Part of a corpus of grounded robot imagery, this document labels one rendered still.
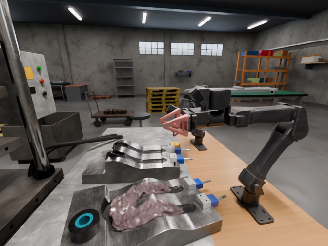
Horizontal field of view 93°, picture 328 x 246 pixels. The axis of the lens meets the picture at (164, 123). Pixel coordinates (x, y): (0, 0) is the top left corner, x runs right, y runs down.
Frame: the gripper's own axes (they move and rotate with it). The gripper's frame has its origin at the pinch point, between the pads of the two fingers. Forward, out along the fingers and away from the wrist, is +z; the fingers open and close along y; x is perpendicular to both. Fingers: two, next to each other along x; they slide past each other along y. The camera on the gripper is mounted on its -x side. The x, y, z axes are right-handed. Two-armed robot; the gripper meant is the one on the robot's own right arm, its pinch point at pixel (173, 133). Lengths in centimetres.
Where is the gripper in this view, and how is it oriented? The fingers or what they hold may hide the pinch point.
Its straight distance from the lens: 93.2
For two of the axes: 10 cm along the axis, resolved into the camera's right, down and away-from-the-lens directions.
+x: 8.7, 4.6, 1.9
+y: 0.5, 3.0, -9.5
